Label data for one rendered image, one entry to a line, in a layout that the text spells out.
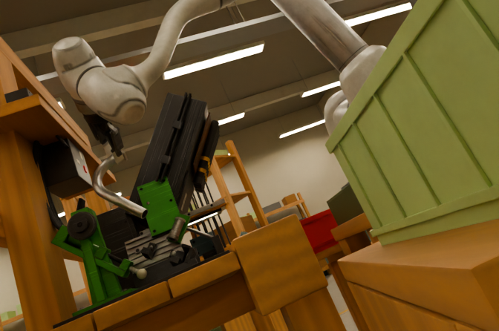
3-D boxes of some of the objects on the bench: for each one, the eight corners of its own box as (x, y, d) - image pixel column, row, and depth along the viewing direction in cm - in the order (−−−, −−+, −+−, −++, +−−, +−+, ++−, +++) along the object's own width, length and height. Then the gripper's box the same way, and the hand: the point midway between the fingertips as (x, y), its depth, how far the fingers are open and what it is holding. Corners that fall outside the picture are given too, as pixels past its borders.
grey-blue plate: (224, 264, 156) (212, 231, 160) (224, 264, 154) (212, 230, 158) (202, 274, 154) (189, 240, 158) (201, 274, 152) (188, 240, 156)
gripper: (123, 107, 111) (142, 161, 129) (85, 88, 117) (108, 142, 135) (103, 124, 107) (125, 177, 125) (64, 103, 113) (91, 156, 131)
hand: (113, 152), depth 127 cm, fingers closed on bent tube, 3 cm apart
